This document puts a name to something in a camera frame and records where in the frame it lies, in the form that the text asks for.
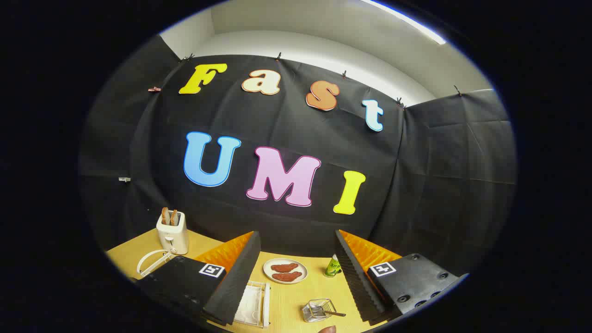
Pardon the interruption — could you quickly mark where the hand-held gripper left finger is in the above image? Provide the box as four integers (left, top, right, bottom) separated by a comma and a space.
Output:
132, 230, 262, 327

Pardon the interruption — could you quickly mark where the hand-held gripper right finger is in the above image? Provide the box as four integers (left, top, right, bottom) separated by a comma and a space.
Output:
334, 229, 470, 326

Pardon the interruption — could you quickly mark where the white wire dish rack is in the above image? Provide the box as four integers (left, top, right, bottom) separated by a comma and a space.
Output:
136, 249, 271, 329

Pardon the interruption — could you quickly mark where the silver metal spoon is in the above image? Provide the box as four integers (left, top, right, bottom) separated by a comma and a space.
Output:
308, 310, 346, 321

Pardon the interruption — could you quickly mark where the silver wire basket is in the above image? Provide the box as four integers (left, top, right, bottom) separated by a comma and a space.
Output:
302, 298, 337, 323

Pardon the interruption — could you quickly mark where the white plate with meat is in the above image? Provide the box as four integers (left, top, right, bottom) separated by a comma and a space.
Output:
263, 258, 309, 284

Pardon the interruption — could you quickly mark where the green drink bottle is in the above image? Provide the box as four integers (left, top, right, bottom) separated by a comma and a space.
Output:
324, 254, 343, 278

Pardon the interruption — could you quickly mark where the white toaster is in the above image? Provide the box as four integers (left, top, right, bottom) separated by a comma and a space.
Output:
156, 210, 189, 255

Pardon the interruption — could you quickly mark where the black backdrop cloth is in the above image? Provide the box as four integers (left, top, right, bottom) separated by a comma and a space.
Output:
79, 35, 517, 278

